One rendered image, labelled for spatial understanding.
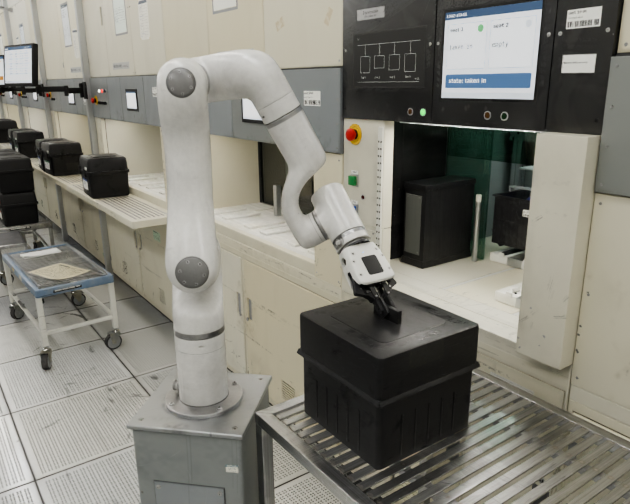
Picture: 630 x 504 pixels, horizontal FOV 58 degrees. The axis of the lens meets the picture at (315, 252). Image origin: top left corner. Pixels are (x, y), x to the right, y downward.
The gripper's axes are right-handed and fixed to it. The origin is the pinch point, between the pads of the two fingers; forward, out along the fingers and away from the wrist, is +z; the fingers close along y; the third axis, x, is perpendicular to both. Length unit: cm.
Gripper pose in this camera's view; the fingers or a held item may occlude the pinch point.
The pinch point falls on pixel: (385, 306)
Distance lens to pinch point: 127.9
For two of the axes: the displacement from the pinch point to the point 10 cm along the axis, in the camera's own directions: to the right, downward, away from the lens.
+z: 4.1, 8.4, -3.6
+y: 8.2, -1.7, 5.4
